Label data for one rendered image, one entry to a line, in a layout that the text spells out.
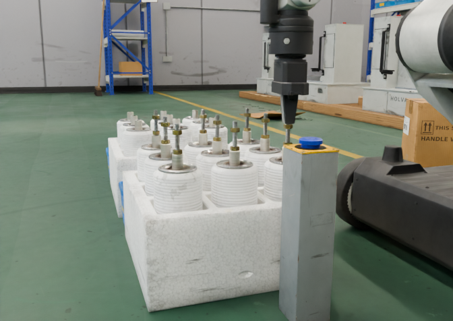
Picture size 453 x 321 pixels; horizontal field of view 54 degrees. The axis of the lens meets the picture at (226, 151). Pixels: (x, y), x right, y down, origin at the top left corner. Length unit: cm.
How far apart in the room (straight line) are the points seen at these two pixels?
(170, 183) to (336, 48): 354
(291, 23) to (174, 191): 39
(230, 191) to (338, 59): 348
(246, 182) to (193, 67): 660
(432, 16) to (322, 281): 54
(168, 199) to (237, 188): 14
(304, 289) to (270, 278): 14
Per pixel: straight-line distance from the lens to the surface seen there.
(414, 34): 100
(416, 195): 106
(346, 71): 434
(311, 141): 76
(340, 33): 430
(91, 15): 721
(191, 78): 744
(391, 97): 354
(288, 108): 93
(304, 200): 75
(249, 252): 90
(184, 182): 84
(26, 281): 107
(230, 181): 87
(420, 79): 111
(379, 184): 115
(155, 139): 109
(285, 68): 89
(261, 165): 102
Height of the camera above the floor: 46
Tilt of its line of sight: 11 degrees down
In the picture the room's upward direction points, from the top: straight up
